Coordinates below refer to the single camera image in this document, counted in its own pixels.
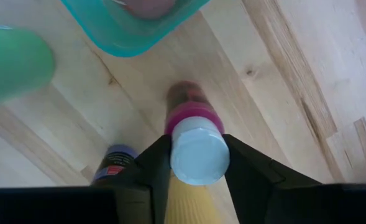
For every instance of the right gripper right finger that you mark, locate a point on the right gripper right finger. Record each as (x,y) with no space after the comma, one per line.
(257,199)

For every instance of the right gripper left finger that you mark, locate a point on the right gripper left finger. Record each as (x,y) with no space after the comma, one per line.
(145,193)

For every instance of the small purple paint bottle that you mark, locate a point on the small purple paint bottle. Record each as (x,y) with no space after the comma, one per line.
(117,155)

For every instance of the large spring green paint bottle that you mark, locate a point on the large spring green paint bottle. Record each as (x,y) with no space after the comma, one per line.
(15,62)

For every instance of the small magenta paint bottle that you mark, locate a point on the small magenta paint bottle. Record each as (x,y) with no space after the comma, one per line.
(198,155)

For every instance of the teal translucent plastic bin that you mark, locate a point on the teal translucent plastic bin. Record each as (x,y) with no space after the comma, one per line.
(117,37)

